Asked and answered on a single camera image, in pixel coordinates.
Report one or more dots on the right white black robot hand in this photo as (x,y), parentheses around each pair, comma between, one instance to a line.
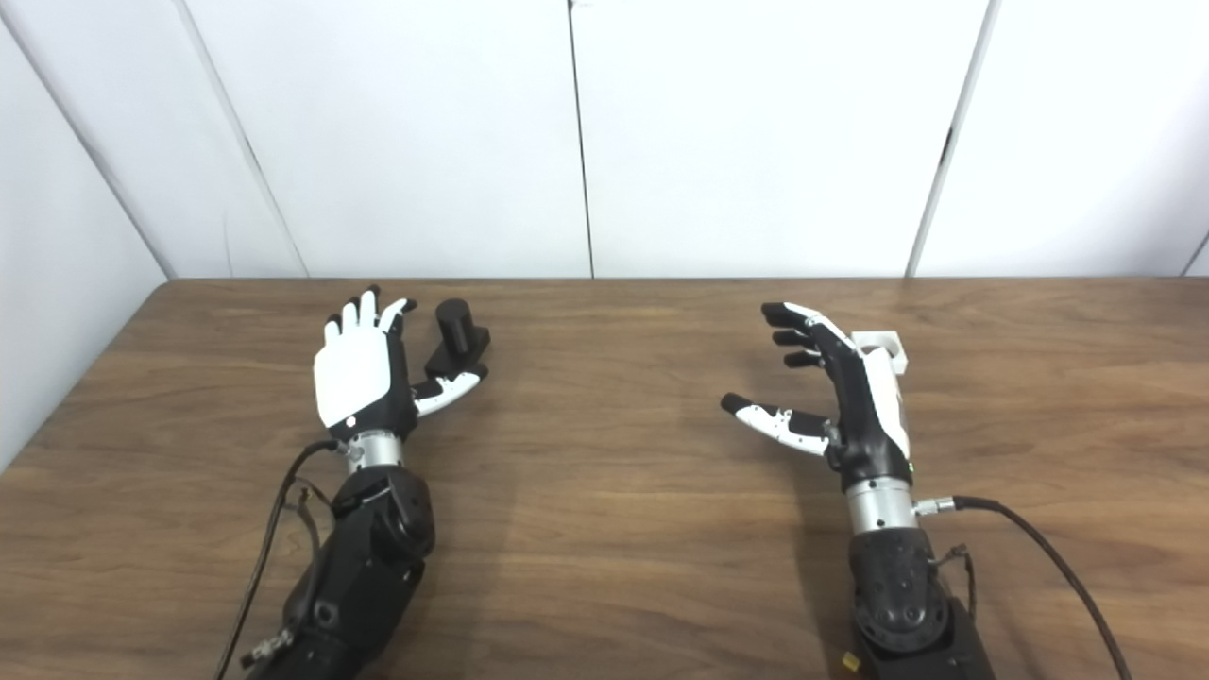
(864,425)

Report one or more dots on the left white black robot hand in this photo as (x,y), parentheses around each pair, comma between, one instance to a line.
(354,373)

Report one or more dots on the white square piece with hole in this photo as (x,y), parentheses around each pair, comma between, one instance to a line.
(893,342)

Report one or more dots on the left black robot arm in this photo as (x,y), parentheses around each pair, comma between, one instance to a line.
(368,557)

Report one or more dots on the black peg with square base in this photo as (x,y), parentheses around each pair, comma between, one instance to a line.
(455,331)

